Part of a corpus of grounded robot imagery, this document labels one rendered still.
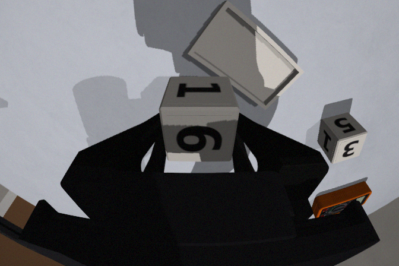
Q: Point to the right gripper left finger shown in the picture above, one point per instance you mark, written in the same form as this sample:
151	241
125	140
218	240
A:
125	151

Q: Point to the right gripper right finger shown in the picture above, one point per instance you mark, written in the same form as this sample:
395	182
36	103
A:
301	168

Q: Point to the orange digital multimeter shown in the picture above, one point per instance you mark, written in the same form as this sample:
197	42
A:
334	202

